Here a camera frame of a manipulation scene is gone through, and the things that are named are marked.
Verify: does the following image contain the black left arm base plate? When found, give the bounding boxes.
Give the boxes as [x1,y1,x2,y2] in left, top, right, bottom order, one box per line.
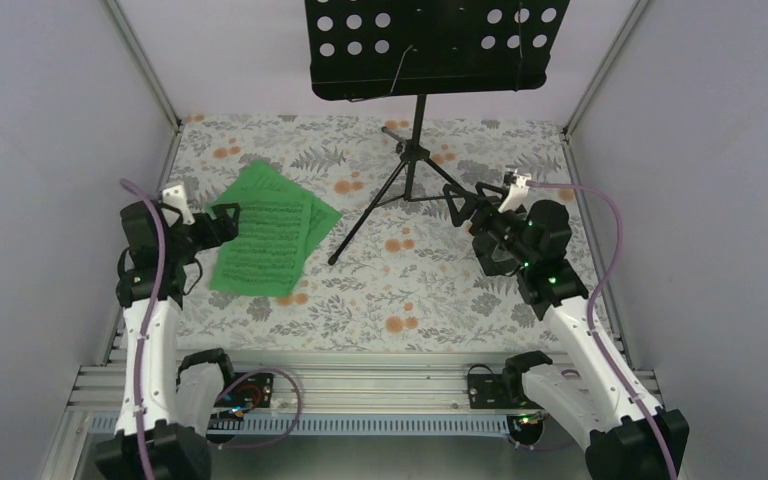
[214,372,275,413]

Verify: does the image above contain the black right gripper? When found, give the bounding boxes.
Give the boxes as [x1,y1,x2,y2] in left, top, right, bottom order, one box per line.
[442,182,535,267]

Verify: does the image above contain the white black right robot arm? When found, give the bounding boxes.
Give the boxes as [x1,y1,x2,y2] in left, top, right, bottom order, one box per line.
[443,180,689,479]

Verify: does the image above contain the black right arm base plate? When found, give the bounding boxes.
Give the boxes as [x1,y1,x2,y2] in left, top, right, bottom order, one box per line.
[466,372,527,410]

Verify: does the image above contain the aluminium rail frame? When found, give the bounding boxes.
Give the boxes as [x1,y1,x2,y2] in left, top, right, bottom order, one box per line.
[69,349,664,415]

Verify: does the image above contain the black metronome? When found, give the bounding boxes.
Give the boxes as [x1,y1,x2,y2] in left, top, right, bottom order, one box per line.
[472,233,521,277]

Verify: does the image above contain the floral patterned mat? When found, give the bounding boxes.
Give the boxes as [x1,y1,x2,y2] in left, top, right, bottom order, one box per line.
[170,114,597,353]

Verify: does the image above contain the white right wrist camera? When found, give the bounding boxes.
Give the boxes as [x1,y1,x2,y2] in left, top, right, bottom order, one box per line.
[498,169,533,213]

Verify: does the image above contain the black music stand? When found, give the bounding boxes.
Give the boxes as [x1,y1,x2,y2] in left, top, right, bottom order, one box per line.
[304,0,569,265]

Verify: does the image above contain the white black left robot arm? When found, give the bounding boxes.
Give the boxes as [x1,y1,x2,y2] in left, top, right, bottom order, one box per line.
[94,201,241,479]

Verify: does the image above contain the green sheet music page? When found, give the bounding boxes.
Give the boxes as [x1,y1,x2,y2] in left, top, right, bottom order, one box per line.
[208,161,341,264]
[210,190,312,297]

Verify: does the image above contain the grey slotted cable duct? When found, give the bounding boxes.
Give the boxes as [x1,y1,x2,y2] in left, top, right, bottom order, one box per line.
[89,413,524,437]

